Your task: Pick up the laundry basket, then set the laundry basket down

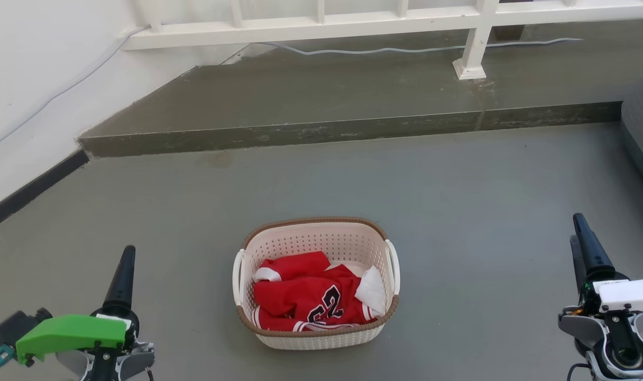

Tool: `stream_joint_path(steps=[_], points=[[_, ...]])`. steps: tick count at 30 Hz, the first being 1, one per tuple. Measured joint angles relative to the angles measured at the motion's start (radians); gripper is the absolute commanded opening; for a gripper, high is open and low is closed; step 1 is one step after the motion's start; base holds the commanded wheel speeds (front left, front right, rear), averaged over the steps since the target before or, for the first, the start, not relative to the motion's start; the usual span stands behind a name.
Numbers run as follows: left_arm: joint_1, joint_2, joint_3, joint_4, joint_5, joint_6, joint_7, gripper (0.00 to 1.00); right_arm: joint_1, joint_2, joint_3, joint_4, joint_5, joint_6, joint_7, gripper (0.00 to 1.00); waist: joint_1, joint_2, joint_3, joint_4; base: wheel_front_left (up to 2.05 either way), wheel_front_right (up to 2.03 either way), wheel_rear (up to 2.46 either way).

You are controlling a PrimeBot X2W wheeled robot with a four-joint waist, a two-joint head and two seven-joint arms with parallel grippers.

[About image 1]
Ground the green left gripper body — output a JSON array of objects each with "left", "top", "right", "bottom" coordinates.
[{"left": 16, "top": 307, "right": 140, "bottom": 366}]

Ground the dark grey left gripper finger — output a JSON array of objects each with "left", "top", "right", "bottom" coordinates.
[{"left": 103, "top": 245, "right": 137, "bottom": 317}]

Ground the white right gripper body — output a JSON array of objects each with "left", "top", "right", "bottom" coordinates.
[{"left": 580, "top": 271, "right": 643, "bottom": 315}]

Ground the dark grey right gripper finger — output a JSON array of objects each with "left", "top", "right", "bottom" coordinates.
[
  {"left": 573, "top": 213, "right": 616, "bottom": 279},
  {"left": 569, "top": 235, "right": 587, "bottom": 295}
]

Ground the cream perforated laundry basket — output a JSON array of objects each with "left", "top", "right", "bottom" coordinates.
[{"left": 232, "top": 216, "right": 401, "bottom": 351}]

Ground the red basketball jersey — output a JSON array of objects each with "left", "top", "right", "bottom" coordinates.
[{"left": 252, "top": 251, "right": 378, "bottom": 333}]

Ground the white crumpled cloth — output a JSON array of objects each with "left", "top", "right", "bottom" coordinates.
[{"left": 355, "top": 265, "right": 387, "bottom": 317}]

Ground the white wooden railing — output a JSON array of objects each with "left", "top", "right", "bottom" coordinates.
[{"left": 122, "top": 0, "right": 643, "bottom": 81}]

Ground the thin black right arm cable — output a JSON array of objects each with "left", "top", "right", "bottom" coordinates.
[{"left": 566, "top": 362, "right": 592, "bottom": 381}]

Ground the black wall baseboard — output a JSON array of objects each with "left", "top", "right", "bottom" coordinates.
[{"left": 0, "top": 149, "right": 90, "bottom": 234}]

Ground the light grey floor cable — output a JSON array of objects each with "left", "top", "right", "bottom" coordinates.
[{"left": 0, "top": 26, "right": 584, "bottom": 153}]

